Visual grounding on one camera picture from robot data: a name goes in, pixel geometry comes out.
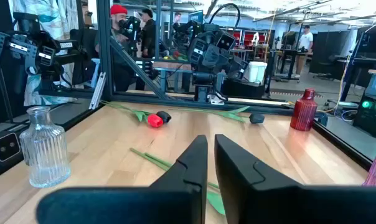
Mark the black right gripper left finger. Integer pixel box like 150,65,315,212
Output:
35,134,209,224

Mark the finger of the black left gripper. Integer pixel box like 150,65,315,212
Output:
230,55,248,78
187,37,220,66

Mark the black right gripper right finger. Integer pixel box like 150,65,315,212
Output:
214,134,376,224

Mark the black artificial tulip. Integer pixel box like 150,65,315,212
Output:
169,105,266,125
129,147,227,216
100,100,172,124

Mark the red ribbed glass vase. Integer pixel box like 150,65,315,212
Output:
289,88,319,132

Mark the red artificial tulip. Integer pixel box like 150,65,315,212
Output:
100,100,165,128

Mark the clear ribbed glass vase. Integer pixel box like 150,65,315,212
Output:
19,105,72,189

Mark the white plastic bin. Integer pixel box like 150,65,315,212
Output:
243,60,268,85

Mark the black box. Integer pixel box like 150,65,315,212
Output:
220,77,266,100

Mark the red cabinet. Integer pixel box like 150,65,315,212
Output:
231,29,268,47

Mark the computer monitor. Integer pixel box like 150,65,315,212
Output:
187,9,204,24

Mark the blue-legged wooden workbench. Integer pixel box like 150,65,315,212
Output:
152,60,195,94

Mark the person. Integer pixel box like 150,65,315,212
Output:
94,3,139,93
138,8,157,60
172,11,183,32
293,24,314,78

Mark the black partition panel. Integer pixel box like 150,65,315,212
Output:
309,30,350,75

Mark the computer with green lights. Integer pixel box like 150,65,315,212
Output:
352,93,376,138

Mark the white teal patterned cloth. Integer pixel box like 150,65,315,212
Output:
9,0,80,106

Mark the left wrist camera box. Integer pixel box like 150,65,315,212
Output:
216,30,237,52

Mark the white arm base bracket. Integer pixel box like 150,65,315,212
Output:
208,93,228,105

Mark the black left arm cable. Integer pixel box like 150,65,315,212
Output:
208,2,242,34

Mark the black aluminium table frame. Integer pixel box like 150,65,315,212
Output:
0,0,374,181

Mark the silver aluminium bracket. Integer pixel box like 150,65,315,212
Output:
88,72,107,110

